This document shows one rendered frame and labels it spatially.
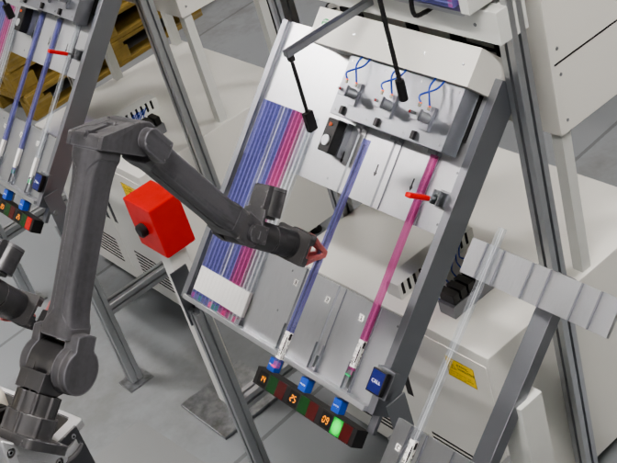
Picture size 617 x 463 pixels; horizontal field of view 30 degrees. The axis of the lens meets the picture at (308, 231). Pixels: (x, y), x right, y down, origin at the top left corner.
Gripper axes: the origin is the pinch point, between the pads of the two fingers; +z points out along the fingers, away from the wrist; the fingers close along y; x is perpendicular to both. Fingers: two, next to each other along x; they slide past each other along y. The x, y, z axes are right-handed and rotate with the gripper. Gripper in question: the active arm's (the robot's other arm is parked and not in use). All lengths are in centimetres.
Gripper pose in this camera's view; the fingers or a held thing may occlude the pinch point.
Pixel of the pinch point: (320, 252)
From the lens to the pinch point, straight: 236.4
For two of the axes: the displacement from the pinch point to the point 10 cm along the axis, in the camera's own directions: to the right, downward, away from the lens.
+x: -3.5, 9.3, 0.8
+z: 6.9, 2.0, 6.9
